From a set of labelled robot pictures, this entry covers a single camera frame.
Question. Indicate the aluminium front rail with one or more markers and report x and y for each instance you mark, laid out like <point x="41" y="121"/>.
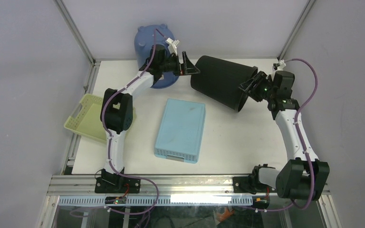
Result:
<point x="74" y="185"/>

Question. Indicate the large blue plastic bucket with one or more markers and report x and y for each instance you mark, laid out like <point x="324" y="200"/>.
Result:
<point x="151" y="47"/>

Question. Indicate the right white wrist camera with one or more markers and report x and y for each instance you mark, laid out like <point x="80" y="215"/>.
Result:
<point x="280" y="65"/>

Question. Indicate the large black plastic bucket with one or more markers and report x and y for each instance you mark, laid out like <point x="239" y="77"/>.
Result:
<point x="220" y="80"/>

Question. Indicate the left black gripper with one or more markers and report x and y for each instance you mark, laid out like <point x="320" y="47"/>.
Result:
<point x="186" y="68"/>

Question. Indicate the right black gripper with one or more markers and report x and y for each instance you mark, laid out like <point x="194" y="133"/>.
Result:
<point x="251" y="86"/>

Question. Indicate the slotted grey cable duct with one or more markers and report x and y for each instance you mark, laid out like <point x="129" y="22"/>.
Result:
<point x="172" y="200"/>

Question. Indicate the yellow-green perforated basket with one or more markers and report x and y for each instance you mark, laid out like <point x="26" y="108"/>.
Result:
<point x="90" y="122"/>

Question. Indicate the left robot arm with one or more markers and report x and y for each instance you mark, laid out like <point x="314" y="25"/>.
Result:
<point x="114" y="164"/>

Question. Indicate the light blue perforated basket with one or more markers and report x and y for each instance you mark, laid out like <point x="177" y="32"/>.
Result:
<point x="180" y="132"/>

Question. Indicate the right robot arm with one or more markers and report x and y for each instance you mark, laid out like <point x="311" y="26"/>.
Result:
<point x="304" y="175"/>

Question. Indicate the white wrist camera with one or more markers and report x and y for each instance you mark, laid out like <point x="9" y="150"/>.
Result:
<point x="280" y="65"/>
<point x="172" y="45"/>

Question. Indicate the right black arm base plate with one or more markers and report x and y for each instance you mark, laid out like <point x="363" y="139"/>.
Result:
<point x="245" y="184"/>

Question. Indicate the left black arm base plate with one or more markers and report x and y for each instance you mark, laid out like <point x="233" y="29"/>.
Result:
<point x="117" y="184"/>

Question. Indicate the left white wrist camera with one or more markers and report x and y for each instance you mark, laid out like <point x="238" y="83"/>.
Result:
<point x="172" y="45"/>

